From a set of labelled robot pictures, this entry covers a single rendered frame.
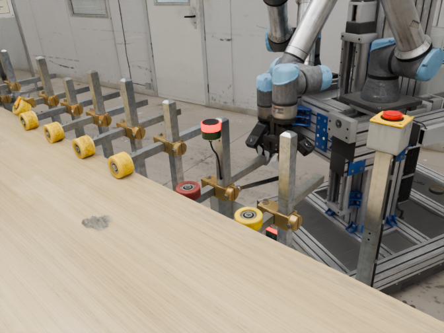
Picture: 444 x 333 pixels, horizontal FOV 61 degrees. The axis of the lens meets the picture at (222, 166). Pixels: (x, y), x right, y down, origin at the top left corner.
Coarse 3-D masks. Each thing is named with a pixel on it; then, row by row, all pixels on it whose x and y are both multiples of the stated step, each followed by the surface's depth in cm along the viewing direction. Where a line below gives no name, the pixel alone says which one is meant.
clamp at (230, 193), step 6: (204, 180) 132; (210, 180) 131; (216, 180) 131; (204, 186) 133; (216, 186) 128; (228, 186) 127; (234, 186) 128; (216, 192) 129; (222, 192) 127; (228, 192) 126; (234, 192) 127; (222, 198) 128; (228, 198) 126; (234, 198) 128
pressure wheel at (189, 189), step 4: (180, 184) 123; (184, 184) 123; (188, 184) 121; (192, 184) 123; (196, 184) 122; (176, 188) 120; (180, 188) 120; (184, 188) 121; (188, 188) 120; (192, 188) 120; (196, 188) 120; (180, 192) 118; (184, 192) 118; (188, 192) 118; (192, 192) 118; (196, 192) 119; (200, 192) 122; (188, 196) 118; (192, 196) 119; (196, 196) 120
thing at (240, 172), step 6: (258, 156) 149; (264, 156) 149; (252, 162) 145; (258, 162) 146; (264, 162) 149; (240, 168) 140; (246, 168) 141; (252, 168) 144; (234, 174) 136; (240, 174) 139; (246, 174) 142; (234, 180) 137; (210, 186) 130; (204, 192) 126; (210, 192) 128; (198, 198) 125; (204, 198) 127
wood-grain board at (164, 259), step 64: (0, 128) 179; (0, 192) 125; (64, 192) 123; (128, 192) 121; (0, 256) 96; (64, 256) 94; (128, 256) 93; (192, 256) 92; (256, 256) 91; (0, 320) 77; (64, 320) 77; (128, 320) 76; (192, 320) 75; (256, 320) 75; (320, 320) 74; (384, 320) 73
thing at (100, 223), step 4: (92, 216) 107; (100, 216) 107; (104, 216) 107; (108, 216) 107; (84, 220) 106; (88, 220) 106; (92, 220) 106; (96, 220) 106; (100, 220) 104; (104, 220) 107; (108, 220) 107; (112, 220) 107; (84, 224) 106; (88, 224) 104; (92, 224) 105; (96, 224) 104; (100, 224) 104; (104, 224) 104; (96, 228) 104; (100, 228) 104; (104, 228) 104
